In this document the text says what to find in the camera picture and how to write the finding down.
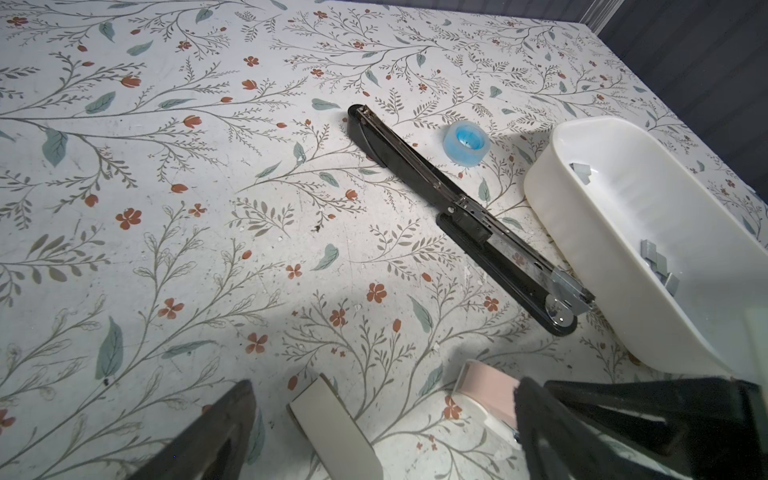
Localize black stapler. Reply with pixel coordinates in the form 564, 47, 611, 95
347, 104, 595, 336

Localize pink staple box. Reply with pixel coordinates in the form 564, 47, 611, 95
452, 360, 520, 447

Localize blue tape roll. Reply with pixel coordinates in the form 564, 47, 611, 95
443, 120, 491, 167

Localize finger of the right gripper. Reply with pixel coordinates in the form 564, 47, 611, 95
544, 377, 767, 479

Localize beige staple box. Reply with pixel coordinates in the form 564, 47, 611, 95
288, 375, 384, 480

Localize white plastic tray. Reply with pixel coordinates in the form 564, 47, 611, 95
524, 116, 767, 384

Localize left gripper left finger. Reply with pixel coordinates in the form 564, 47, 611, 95
131, 380, 256, 479

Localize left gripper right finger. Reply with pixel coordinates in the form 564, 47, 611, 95
514, 378, 660, 479

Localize floral table mat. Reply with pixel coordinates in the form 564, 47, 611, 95
1, 1, 767, 479

